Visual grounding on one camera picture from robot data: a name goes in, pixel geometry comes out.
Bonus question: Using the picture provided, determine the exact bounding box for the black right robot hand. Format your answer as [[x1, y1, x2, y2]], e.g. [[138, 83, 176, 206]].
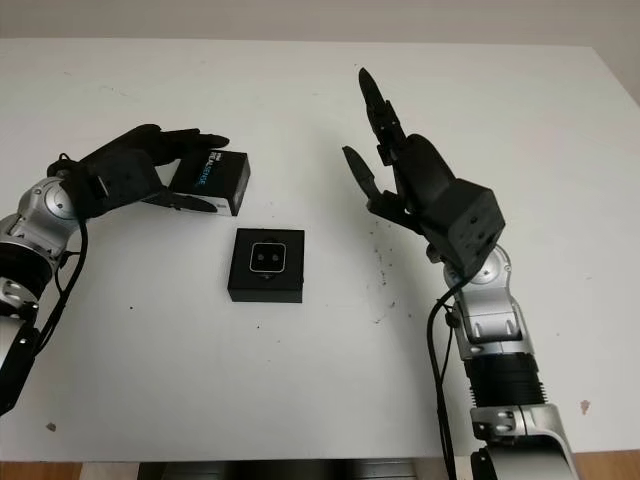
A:
[[342, 66, 460, 237]]

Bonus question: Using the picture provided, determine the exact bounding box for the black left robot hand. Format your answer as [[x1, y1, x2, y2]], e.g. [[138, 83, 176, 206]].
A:
[[66, 124, 231, 214]]

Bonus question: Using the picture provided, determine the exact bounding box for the black printed RealSense box lid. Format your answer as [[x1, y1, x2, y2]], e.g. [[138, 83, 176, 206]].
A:
[[167, 148, 251, 217]]

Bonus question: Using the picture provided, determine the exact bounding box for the small silver depth camera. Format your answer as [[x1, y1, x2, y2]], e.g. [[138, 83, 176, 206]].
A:
[[248, 241, 288, 275]]

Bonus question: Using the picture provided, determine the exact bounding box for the black box base foam insert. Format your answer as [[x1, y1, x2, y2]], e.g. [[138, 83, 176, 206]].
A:
[[226, 228, 306, 305]]

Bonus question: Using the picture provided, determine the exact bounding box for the dark robot torso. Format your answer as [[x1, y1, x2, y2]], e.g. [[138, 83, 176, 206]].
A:
[[137, 457, 476, 480]]

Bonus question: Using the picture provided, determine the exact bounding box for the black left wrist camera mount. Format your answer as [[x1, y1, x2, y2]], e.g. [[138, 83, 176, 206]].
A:
[[74, 148, 169, 221]]

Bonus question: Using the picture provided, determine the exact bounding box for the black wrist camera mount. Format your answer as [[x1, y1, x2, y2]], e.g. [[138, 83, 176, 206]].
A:
[[424, 178, 505, 279], [74, 148, 169, 221]]

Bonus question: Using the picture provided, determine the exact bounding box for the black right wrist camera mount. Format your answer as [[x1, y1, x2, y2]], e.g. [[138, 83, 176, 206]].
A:
[[424, 178, 505, 279]]

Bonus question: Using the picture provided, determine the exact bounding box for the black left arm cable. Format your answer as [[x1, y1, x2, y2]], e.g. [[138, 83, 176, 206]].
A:
[[34, 219, 90, 361]]

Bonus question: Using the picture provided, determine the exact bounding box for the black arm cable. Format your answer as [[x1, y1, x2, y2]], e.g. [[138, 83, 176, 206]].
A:
[[34, 219, 90, 361], [427, 284, 461, 480]]

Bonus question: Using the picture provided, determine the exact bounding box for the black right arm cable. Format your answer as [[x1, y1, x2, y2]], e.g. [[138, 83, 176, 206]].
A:
[[427, 284, 461, 480]]

